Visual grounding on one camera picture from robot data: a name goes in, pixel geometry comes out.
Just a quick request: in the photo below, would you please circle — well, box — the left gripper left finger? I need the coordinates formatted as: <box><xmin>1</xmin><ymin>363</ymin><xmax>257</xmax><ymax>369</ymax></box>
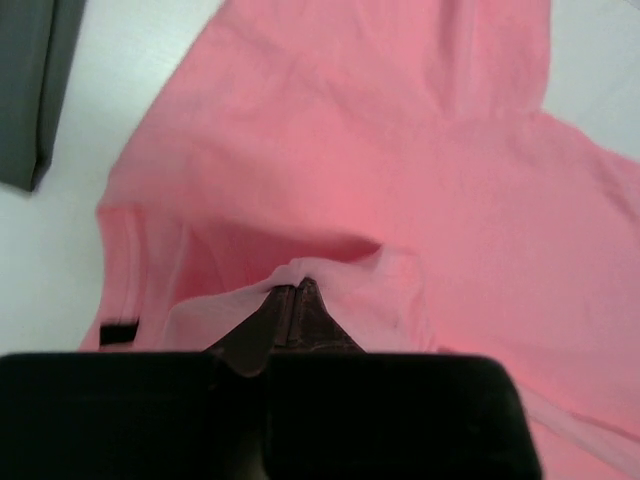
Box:
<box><xmin>1</xmin><ymin>288</ymin><xmax>293</xmax><ymax>479</ymax></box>

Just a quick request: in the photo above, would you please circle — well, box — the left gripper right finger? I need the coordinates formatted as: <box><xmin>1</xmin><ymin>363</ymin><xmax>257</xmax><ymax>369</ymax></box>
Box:
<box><xmin>264</xmin><ymin>279</ymin><xmax>543</xmax><ymax>479</ymax></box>

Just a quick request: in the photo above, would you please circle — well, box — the pink t-shirt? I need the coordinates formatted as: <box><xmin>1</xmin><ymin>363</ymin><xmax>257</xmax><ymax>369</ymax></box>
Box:
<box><xmin>81</xmin><ymin>1</ymin><xmax>639</xmax><ymax>479</ymax></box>

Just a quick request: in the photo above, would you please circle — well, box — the folded dark grey t-shirt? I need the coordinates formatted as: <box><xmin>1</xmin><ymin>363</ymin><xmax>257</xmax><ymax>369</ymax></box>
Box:
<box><xmin>1</xmin><ymin>0</ymin><xmax>86</xmax><ymax>192</ymax></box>

